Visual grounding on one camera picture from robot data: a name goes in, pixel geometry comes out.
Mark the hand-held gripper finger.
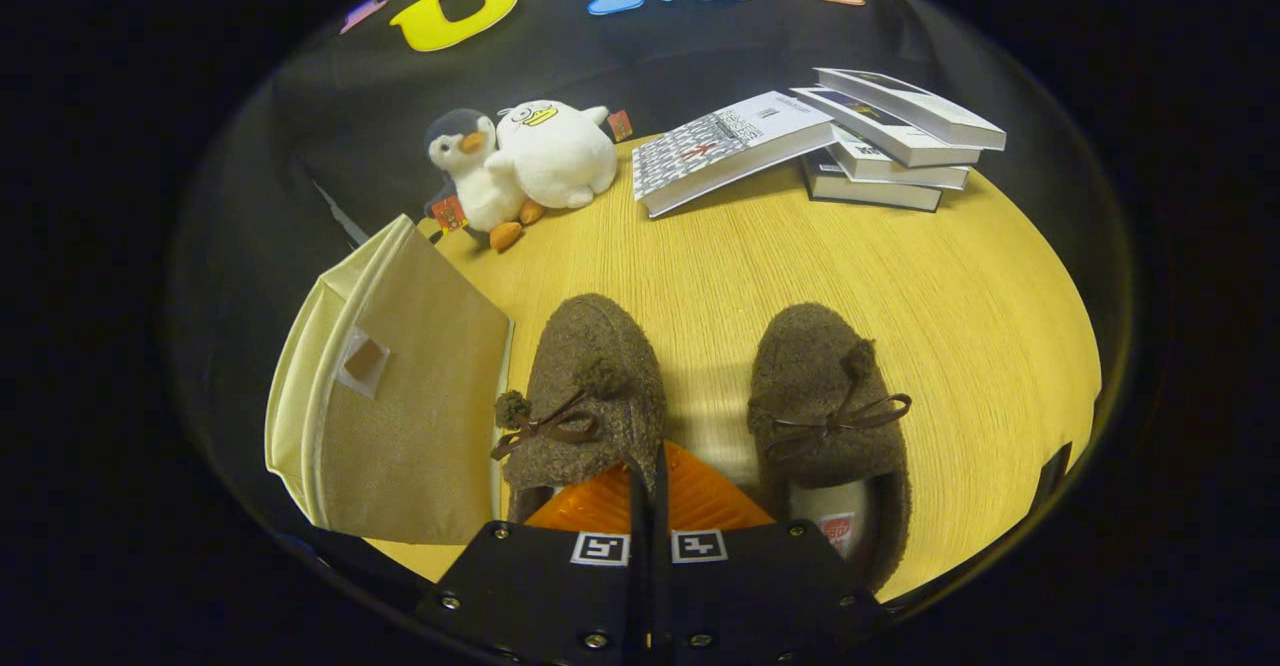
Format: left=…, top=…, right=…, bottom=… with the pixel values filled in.
left=414, top=454, right=648, bottom=666
left=648, top=440, right=888, bottom=666

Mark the brown fuzzy shoe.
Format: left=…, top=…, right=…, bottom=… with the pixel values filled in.
left=490, top=293, right=669, bottom=527
left=746, top=303, right=914, bottom=593

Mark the beige fabric storage box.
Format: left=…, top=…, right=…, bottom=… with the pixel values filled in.
left=264, top=213, right=517, bottom=547

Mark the grey white penguin plush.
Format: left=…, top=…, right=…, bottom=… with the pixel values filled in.
left=423, top=108, right=547, bottom=253

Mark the white duck plush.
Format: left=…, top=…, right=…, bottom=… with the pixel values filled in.
left=485, top=98, right=636, bottom=211

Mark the patterned cover white book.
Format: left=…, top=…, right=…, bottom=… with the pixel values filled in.
left=631, top=91, right=837, bottom=219

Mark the white paperback book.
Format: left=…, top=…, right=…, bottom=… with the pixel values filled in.
left=825, top=126, right=972, bottom=192

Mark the white thick book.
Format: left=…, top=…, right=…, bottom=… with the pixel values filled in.
left=812, top=67, right=1008, bottom=152

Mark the black backdrop cloth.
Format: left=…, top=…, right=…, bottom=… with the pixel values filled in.
left=165, top=0, right=1136, bottom=427

